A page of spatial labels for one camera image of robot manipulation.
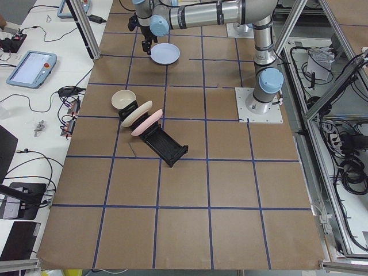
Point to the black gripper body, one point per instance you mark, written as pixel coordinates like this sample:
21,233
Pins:
145,32

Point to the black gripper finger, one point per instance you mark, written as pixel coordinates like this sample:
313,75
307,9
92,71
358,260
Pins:
144,46
148,48

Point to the blue plate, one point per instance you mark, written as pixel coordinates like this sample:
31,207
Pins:
165,53

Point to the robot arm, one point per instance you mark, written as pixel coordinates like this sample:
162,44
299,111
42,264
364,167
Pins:
157,18

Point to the cream white plate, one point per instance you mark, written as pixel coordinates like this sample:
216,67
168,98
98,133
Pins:
136,114

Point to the pink plate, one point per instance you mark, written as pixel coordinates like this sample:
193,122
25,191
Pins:
147,123

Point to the black power adapter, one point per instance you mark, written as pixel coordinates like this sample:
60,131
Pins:
96,19

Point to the small white bowl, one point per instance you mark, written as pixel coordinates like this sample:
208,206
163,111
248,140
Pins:
122,98

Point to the black dish rack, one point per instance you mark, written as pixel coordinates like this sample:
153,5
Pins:
155,137

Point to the aluminium frame post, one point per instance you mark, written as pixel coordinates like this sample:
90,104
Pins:
84,27

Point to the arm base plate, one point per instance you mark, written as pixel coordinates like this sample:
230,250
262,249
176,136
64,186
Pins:
235,30
251,111

